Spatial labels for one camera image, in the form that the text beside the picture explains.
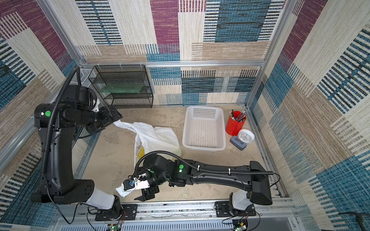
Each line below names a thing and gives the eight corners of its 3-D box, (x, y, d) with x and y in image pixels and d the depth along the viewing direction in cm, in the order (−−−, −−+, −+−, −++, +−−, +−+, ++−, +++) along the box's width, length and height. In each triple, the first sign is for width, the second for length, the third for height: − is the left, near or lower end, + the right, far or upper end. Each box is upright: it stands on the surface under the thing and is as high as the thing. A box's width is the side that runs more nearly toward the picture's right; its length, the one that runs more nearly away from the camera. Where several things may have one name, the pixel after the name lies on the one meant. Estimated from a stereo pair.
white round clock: (240, 152, 97) (244, 144, 89) (229, 142, 101) (232, 134, 94) (251, 142, 101) (256, 135, 94) (241, 133, 106) (245, 125, 98)
